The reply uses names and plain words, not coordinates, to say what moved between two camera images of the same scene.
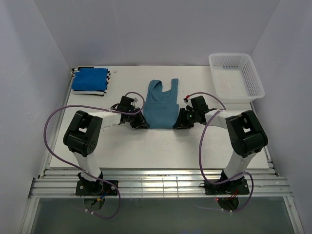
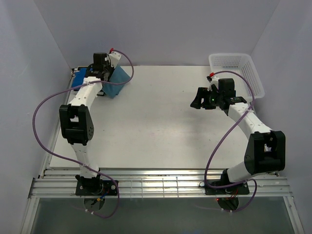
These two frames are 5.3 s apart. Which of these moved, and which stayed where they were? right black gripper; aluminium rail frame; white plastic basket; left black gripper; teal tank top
Moved: right black gripper; left black gripper; teal tank top
Stayed: white plastic basket; aluminium rail frame
